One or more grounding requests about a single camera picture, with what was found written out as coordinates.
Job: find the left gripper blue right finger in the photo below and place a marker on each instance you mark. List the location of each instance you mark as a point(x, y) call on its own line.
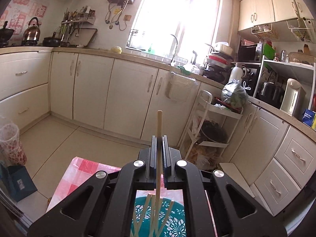
point(165, 156)

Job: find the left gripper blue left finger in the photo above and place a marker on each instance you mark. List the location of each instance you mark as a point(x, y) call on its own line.
point(153, 152)

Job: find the wooden chopstick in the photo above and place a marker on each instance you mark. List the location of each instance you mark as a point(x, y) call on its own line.
point(141, 206)
point(145, 227)
point(154, 214)
point(158, 170)
point(166, 217)
point(164, 204)

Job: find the teal perforated plastic basket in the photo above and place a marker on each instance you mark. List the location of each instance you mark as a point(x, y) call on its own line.
point(171, 218)

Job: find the black wok on cart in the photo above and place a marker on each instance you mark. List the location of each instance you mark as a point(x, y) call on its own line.
point(211, 132)

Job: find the white rolling shelf cart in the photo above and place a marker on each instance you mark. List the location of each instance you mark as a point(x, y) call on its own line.
point(207, 107)

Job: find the white wooden step stool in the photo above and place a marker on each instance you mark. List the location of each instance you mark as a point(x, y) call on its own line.
point(232, 171)

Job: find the pink checkered tablecloth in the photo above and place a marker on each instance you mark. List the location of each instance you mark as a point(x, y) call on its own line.
point(80, 170)

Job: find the green bag of vegetables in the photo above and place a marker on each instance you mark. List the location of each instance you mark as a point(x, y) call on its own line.
point(234, 94)

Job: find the white thermos jug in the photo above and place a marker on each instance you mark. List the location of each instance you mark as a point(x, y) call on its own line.
point(238, 73)

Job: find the black rice cooker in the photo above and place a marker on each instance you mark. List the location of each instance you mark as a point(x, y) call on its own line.
point(271, 94)

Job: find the dark blue box on floor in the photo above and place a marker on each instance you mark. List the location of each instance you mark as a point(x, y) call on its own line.
point(17, 181)

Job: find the white floral trash bin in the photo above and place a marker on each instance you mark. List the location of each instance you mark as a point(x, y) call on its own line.
point(11, 144)

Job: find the white electric water boiler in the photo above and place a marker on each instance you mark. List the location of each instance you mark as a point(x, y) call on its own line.
point(293, 98)

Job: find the black frying pan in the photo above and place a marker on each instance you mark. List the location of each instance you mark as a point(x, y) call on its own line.
point(52, 41)

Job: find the copper kettle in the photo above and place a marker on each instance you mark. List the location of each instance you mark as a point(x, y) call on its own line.
point(32, 33)

